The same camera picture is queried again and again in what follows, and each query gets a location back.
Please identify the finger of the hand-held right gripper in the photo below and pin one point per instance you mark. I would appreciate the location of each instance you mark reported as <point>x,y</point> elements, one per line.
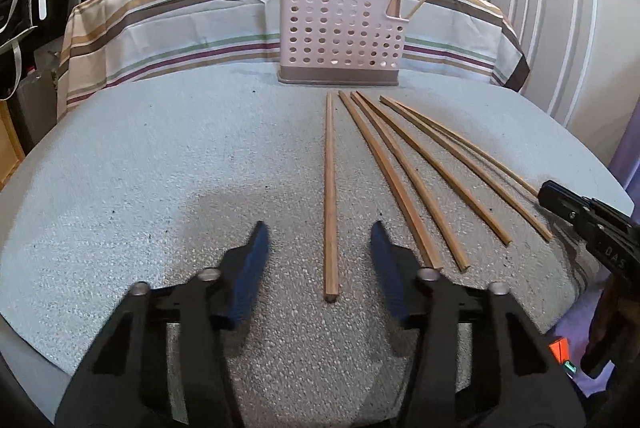
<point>567,203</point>

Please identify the person's right hand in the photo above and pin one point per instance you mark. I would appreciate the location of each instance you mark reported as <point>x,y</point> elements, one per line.
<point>605,323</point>

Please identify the pink perforated utensil holder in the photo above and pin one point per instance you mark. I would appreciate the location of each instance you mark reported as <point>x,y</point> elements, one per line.
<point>340,33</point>

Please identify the brown wooden box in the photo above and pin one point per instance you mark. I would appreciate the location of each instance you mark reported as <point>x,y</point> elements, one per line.
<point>10,143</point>

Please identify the pile of wooden chopsticks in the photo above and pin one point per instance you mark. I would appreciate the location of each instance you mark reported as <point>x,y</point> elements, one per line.
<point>330,188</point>

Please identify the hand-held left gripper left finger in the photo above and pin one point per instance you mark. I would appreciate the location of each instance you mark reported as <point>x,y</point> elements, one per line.
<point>247,280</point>

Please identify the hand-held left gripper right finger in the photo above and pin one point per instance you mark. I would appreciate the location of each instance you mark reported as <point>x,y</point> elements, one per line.
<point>390,280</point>

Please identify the striped tablecloth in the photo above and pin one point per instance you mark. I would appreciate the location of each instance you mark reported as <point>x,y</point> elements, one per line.
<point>175,38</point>

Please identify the white cabinet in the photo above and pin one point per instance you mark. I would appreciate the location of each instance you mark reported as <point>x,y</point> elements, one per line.
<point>570,8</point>

